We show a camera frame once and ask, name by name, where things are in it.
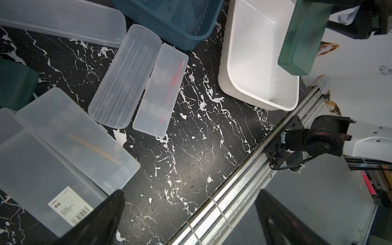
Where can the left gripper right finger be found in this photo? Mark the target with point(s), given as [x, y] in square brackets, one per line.
[280, 226]

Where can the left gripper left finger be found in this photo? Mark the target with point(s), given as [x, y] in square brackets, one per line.
[100, 226]

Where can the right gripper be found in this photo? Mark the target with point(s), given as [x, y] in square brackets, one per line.
[373, 17]

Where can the dark green case with pens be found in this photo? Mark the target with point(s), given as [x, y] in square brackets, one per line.
[304, 36]

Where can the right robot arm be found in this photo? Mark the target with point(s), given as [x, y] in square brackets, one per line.
[364, 146]

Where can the clear case with pencil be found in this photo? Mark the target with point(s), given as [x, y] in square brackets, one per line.
[67, 128]

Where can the white storage box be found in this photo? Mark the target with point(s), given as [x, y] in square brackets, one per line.
[249, 70]

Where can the teal storage box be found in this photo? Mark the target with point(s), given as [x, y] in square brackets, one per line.
[183, 24]

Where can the clear case with barcode label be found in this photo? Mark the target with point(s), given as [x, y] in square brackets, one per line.
[41, 180]

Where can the clear case with red pen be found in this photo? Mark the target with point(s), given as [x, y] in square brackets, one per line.
[157, 105]

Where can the clear ribbed case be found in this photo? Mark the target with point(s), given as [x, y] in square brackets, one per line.
[118, 95]

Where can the clear rounded case back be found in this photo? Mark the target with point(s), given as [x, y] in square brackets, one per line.
[80, 20]

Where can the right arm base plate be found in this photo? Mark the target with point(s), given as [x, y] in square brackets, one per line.
[275, 151]

